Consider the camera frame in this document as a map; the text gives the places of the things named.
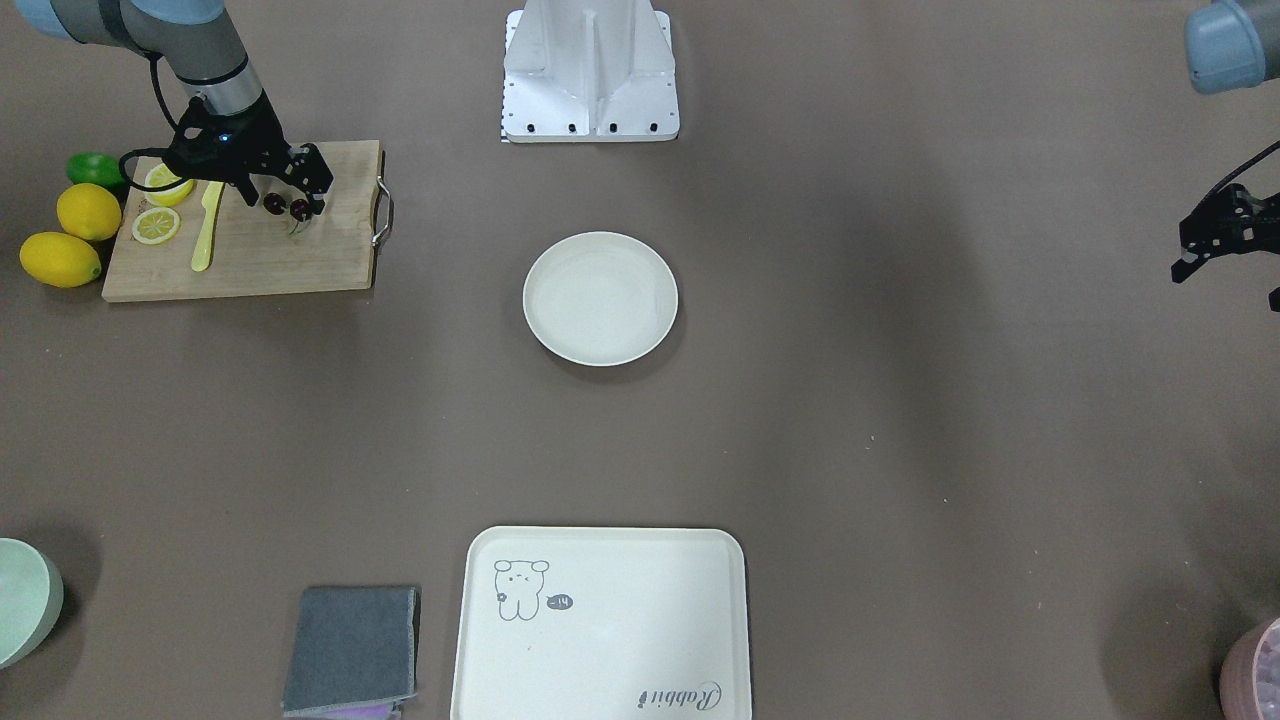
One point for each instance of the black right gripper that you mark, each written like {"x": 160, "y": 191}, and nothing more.
{"x": 262, "y": 133}

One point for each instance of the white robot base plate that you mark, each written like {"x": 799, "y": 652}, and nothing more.
{"x": 589, "y": 72}

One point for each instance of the yellow plastic knife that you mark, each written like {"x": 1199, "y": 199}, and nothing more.
{"x": 210, "y": 202}

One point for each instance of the cream round plate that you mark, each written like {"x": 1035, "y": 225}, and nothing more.
{"x": 600, "y": 299}

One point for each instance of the pink ice bowl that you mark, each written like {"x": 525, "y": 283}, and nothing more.
{"x": 1249, "y": 676}

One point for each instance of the dark red cherry with stem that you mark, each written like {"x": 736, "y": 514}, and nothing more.
{"x": 300, "y": 213}

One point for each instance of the lower lemon slice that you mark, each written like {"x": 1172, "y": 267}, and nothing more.
{"x": 156, "y": 225}

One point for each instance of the upper lemon slice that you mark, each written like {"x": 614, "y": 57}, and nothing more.
{"x": 164, "y": 188}

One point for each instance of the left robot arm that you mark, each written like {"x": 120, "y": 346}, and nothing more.
{"x": 1230, "y": 45}

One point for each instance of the grey folded cloth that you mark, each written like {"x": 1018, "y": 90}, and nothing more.
{"x": 353, "y": 653}

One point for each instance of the whole lemon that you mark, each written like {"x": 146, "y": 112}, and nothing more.
{"x": 89, "y": 212}
{"x": 60, "y": 259}

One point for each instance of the bamboo cutting board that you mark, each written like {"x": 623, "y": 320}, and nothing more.
{"x": 254, "y": 252}

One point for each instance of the lemon slice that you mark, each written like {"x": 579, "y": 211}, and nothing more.
{"x": 156, "y": 225}
{"x": 164, "y": 188}

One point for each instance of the cream rabbit tray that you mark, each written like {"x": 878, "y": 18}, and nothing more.
{"x": 603, "y": 623}

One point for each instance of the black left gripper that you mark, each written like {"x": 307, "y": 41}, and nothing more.
{"x": 1222, "y": 232}

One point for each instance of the mint green bowl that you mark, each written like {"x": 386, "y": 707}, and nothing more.
{"x": 32, "y": 594}

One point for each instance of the upper whole lemon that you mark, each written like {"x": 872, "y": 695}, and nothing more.
{"x": 89, "y": 212}

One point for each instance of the green lime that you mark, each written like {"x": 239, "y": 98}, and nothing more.
{"x": 97, "y": 168}

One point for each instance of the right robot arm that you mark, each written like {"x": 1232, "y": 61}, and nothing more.
{"x": 197, "y": 39}

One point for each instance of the lower whole lemon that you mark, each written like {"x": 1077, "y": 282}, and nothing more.
{"x": 60, "y": 259}

